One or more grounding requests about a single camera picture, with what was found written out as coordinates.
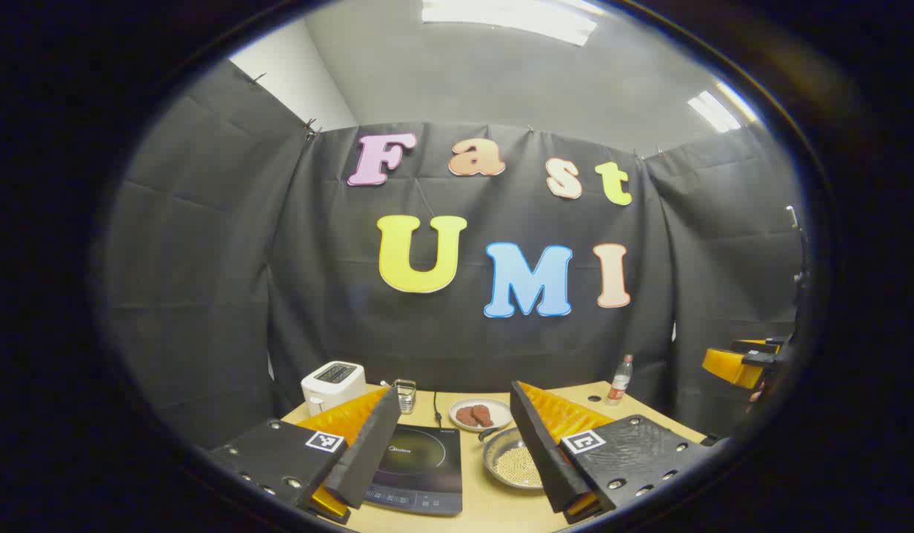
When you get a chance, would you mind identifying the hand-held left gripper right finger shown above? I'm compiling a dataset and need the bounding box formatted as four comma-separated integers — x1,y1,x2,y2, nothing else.
509,381,724,525

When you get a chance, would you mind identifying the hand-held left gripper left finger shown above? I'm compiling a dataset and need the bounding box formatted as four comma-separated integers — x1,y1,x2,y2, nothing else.
205,385,402,525

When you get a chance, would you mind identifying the pile of soybeans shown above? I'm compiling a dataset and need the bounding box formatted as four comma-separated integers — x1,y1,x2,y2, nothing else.
496,446,544,488

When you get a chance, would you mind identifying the steel pot with black handles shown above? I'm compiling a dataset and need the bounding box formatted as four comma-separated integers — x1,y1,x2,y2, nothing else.
478,426,547,491

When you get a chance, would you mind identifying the black induction cooktop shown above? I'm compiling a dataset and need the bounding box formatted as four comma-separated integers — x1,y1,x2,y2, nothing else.
364,423,464,517

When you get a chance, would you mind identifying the white oval plate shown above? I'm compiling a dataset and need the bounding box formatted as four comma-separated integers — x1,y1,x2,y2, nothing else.
449,398,513,432

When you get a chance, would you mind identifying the red meat slab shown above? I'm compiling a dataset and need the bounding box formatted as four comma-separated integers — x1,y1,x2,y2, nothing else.
456,404,495,429

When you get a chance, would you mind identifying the white toaster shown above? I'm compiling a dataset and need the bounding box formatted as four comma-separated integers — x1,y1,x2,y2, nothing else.
301,361,367,417

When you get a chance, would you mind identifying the clear water bottle red label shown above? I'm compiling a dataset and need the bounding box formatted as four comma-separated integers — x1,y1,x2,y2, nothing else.
607,354,634,406

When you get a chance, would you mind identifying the black backdrop cloth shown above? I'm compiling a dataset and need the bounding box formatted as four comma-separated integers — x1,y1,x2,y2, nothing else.
101,59,806,452

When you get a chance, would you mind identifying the ceiling light panel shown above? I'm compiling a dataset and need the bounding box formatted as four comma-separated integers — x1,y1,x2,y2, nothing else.
421,0,598,47
687,81,758,134

